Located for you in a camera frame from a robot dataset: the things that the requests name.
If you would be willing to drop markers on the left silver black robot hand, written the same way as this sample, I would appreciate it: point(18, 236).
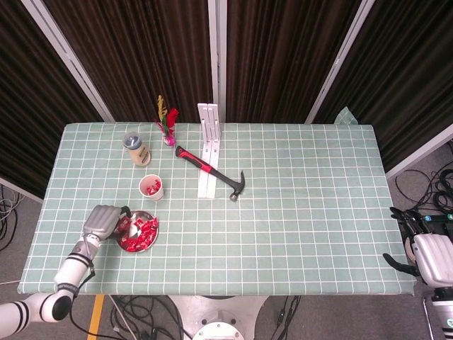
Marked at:
point(101, 223)

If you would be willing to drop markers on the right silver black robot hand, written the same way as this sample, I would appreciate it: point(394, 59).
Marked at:
point(433, 260)

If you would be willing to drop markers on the red candy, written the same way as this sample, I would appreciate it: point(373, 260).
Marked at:
point(152, 191)
point(133, 246)
point(148, 236)
point(124, 223)
point(155, 184)
point(153, 223)

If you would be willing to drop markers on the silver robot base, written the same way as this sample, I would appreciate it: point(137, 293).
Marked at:
point(216, 318)

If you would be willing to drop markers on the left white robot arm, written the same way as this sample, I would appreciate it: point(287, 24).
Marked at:
point(72, 269)

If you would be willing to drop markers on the black box with numbered lights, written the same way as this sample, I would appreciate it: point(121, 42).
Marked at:
point(444, 221)

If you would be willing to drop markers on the round metal plate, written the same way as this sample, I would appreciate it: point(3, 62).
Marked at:
point(143, 214)

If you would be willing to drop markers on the white paper cup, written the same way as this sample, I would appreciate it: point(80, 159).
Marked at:
point(159, 195)

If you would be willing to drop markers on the beige dressing bottle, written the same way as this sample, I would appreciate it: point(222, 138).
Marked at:
point(139, 154)

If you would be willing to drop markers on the yellow floor tape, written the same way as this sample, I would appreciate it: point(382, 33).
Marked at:
point(95, 318)

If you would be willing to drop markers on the colourful feather shuttlecock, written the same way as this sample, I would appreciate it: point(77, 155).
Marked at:
point(169, 140)

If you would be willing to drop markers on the white folding stand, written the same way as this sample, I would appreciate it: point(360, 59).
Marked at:
point(207, 186)

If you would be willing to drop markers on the red black claw hammer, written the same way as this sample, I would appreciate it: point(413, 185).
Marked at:
point(198, 163)

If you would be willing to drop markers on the dark brown pleated curtain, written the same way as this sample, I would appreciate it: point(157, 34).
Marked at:
point(407, 71)
point(21, 106)
point(283, 53)
point(141, 53)

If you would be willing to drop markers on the green checked tablecloth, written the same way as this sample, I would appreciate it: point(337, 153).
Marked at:
point(283, 212)

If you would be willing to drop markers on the white metal frame rail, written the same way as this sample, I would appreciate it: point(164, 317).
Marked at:
point(421, 152)
point(17, 187)

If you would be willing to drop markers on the white metal frame post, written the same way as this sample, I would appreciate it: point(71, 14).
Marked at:
point(67, 56)
point(216, 53)
point(341, 56)

